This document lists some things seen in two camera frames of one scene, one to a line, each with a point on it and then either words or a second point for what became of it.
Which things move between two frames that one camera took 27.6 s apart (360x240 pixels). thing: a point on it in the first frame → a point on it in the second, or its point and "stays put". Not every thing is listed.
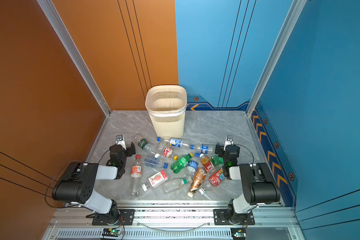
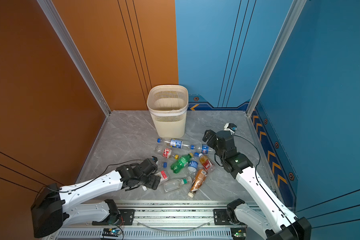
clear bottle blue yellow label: x=175 y=142 stays put
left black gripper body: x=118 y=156 → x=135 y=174
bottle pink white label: x=155 y=180 stays put
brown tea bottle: x=197 y=181 stays put
